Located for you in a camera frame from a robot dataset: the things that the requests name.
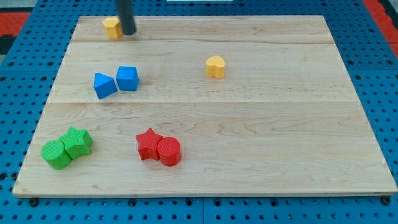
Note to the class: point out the red star block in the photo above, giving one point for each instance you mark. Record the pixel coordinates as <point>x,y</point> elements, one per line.
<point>147,144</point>

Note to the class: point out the yellow hexagon block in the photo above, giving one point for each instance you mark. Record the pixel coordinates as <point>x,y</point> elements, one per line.
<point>113,27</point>

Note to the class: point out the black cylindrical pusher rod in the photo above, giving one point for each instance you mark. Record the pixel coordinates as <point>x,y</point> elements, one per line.
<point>126,16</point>

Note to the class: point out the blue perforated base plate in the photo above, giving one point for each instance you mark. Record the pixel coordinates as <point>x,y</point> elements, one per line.
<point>363,35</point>

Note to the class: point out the blue triangle block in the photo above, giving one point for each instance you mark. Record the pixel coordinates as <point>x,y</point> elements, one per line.
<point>104,85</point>

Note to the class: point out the green cylinder block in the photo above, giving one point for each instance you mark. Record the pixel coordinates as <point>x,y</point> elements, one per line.
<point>55,154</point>

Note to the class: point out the light wooden board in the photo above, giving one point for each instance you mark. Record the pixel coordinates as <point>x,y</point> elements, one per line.
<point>285,121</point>

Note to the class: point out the green star block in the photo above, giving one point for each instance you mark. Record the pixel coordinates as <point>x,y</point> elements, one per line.
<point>77,142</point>

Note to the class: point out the blue cube block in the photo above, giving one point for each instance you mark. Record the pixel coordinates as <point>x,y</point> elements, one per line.
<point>127,78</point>

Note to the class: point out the red cylinder block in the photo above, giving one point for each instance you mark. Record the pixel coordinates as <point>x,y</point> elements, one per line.
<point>169,150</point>

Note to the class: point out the yellow heart block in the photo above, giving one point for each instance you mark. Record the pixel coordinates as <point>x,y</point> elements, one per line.
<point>215,67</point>

